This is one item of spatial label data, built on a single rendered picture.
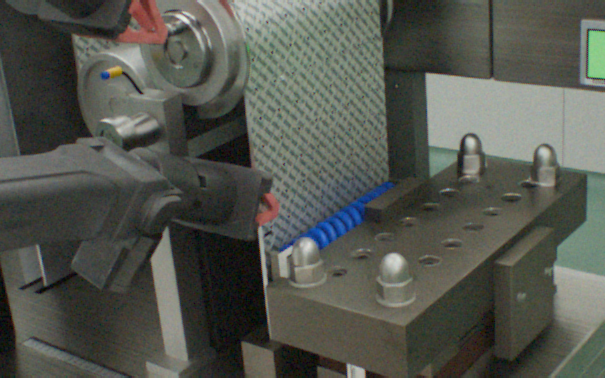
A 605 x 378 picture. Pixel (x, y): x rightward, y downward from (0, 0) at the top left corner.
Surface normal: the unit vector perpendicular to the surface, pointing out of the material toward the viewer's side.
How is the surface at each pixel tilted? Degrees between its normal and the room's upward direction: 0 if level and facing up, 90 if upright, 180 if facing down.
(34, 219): 115
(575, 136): 90
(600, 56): 90
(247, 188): 61
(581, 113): 90
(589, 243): 0
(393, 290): 90
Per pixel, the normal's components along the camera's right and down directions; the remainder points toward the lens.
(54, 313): -0.09, -0.92
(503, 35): -0.61, 0.34
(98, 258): -0.33, 0.11
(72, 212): 0.83, 0.48
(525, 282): 0.79, 0.16
